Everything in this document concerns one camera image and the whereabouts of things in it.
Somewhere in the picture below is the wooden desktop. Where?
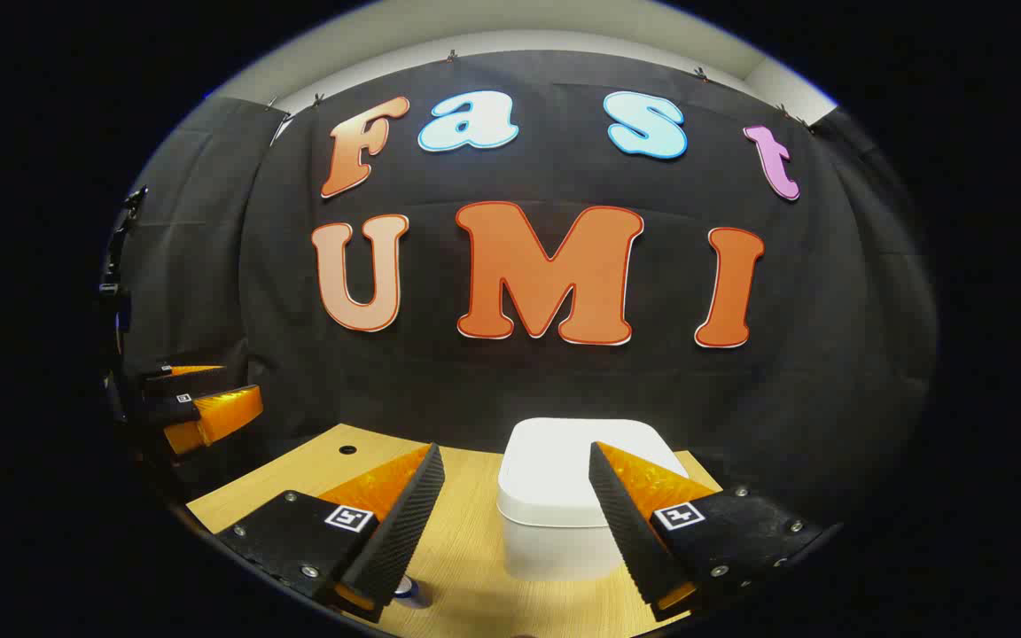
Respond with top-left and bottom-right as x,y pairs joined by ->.
185,423 -> 724,638

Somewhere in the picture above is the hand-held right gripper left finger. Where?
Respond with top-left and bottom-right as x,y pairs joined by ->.
216,441 -> 447,623

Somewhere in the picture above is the blue pop can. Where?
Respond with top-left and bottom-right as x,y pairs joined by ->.
391,576 -> 432,611

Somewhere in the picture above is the black backdrop cloth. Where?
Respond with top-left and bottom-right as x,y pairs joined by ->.
107,49 -> 939,533

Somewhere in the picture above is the white desktop garbage bin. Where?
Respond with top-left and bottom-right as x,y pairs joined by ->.
496,417 -> 690,583

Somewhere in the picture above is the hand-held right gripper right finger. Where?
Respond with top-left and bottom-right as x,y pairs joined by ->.
588,440 -> 843,623

